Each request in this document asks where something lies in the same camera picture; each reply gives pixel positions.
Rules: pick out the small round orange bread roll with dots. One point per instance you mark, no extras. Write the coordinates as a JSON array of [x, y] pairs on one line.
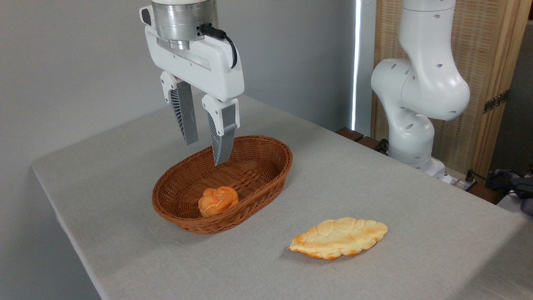
[[217, 201]]

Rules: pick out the black clamp knob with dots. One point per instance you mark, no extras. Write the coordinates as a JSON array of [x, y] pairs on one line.
[[383, 146]]

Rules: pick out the leaf-shaped pale bread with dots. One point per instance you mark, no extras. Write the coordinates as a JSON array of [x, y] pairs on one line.
[[337, 239]]

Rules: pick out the grey tablecloth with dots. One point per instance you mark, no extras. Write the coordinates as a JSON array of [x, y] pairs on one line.
[[374, 258]]

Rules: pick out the white power strip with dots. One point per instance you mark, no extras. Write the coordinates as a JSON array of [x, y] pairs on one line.
[[461, 183]]

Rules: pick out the brown wooden block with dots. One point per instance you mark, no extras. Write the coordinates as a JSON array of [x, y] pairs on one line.
[[349, 133], [369, 143]]

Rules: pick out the dark grey device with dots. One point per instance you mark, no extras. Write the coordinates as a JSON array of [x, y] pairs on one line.
[[522, 187]]

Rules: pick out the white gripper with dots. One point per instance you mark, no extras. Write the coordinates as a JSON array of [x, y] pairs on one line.
[[200, 66]]

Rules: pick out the metal screen hinge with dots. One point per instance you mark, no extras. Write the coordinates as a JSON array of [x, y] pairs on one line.
[[495, 101]]

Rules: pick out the brown wicker oval basket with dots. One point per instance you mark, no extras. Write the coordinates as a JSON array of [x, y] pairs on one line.
[[250, 175]]

